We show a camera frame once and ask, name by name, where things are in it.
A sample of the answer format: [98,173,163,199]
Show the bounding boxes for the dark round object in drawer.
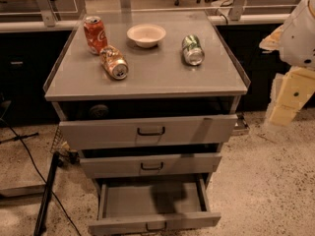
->
[89,104,109,119]

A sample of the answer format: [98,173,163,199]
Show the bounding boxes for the grey drawer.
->
[80,145,221,179]
[89,174,221,236]
[60,97,237,149]

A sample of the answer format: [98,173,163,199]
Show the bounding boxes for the grey drawer cabinet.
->
[42,10,252,195]

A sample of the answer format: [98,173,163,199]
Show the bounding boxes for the grey middle drawer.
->
[80,145,221,179]

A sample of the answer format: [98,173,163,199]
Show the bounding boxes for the grey bottom drawer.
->
[89,174,221,236]

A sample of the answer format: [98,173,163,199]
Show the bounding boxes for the black stand leg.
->
[33,151,59,236]

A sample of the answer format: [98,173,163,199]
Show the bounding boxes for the black counter cabinets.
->
[0,24,289,126]

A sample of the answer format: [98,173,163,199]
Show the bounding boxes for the black floor cable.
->
[0,116,83,236]

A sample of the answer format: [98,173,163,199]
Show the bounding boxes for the grey top drawer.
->
[60,97,237,149]

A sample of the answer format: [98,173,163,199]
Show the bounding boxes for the red soda can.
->
[84,16,107,55]

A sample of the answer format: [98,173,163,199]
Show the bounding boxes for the white bowl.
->
[127,24,166,48]

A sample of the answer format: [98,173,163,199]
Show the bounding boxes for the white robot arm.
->
[259,0,315,127]

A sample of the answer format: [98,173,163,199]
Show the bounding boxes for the green soda can lying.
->
[182,34,205,66]

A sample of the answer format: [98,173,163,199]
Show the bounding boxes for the orange soda can lying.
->
[99,45,129,80]

